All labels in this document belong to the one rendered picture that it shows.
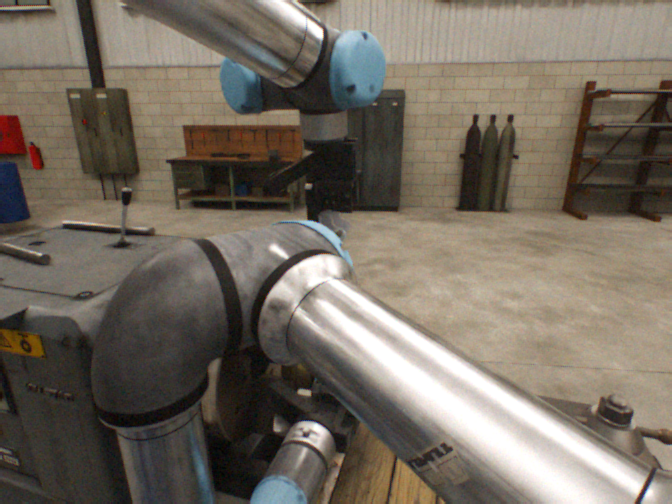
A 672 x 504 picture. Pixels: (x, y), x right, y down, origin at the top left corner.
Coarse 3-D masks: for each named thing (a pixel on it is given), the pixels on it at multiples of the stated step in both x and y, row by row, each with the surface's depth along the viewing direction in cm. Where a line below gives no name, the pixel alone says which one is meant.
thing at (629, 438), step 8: (592, 408) 55; (592, 416) 54; (584, 424) 54; (592, 424) 53; (600, 424) 53; (608, 424) 52; (632, 424) 52; (600, 432) 52; (608, 432) 52; (616, 432) 51; (624, 432) 51; (632, 432) 51; (616, 440) 51; (624, 440) 51; (632, 440) 51; (640, 440) 52; (624, 448) 51; (632, 448) 51; (640, 448) 51
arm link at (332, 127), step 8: (344, 112) 60; (304, 120) 60; (312, 120) 59; (320, 120) 59; (328, 120) 59; (336, 120) 59; (344, 120) 60; (304, 128) 61; (312, 128) 60; (320, 128) 59; (328, 128) 59; (336, 128) 60; (344, 128) 61; (304, 136) 61; (312, 136) 60; (320, 136) 60; (328, 136) 60; (336, 136) 60; (344, 136) 62
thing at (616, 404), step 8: (600, 400) 54; (608, 400) 53; (616, 400) 52; (624, 400) 52; (600, 408) 54; (608, 408) 52; (616, 408) 52; (624, 408) 52; (632, 408) 52; (600, 416) 53; (608, 416) 53; (616, 416) 52; (624, 416) 51; (616, 424) 52; (624, 424) 52
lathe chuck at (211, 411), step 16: (240, 352) 70; (208, 368) 64; (224, 368) 65; (240, 368) 71; (256, 368) 83; (272, 368) 85; (224, 384) 66; (240, 384) 71; (208, 400) 65; (224, 400) 66; (240, 400) 72; (208, 416) 66; (224, 416) 67; (240, 416) 72; (208, 432) 70; (224, 432) 68; (240, 432) 73
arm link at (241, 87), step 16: (224, 64) 49; (224, 80) 50; (240, 80) 48; (256, 80) 48; (224, 96) 52; (240, 96) 49; (256, 96) 48; (272, 96) 48; (240, 112) 51; (256, 112) 51
